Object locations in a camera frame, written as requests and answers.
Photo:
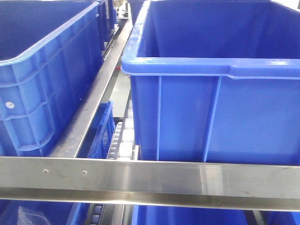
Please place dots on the big blue crate left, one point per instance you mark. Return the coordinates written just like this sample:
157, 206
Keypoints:
49, 57

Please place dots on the steel rack front rail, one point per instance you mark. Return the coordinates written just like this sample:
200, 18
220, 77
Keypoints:
205, 185

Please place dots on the steel divider rail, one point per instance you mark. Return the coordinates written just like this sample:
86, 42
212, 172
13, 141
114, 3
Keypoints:
73, 138

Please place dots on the big blue crate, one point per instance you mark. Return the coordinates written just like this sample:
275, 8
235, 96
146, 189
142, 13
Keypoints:
216, 81
49, 57

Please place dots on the white roller track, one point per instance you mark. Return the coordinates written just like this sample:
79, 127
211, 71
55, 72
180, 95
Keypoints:
123, 145

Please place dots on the big blue crate centre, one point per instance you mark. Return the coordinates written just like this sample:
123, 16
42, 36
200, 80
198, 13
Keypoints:
216, 81

